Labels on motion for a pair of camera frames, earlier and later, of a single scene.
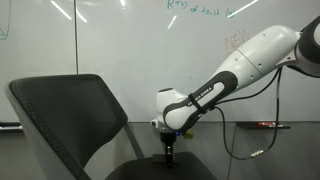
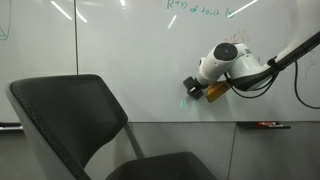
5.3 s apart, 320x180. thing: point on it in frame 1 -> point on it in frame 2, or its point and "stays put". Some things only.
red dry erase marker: x=266 y=123 stays put
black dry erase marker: x=279 y=127 stays put
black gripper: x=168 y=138 -> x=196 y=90
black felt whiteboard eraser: x=161 y=160 -> x=189 y=82
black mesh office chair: x=77 y=117 stays put
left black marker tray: x=10 y=126 stays put
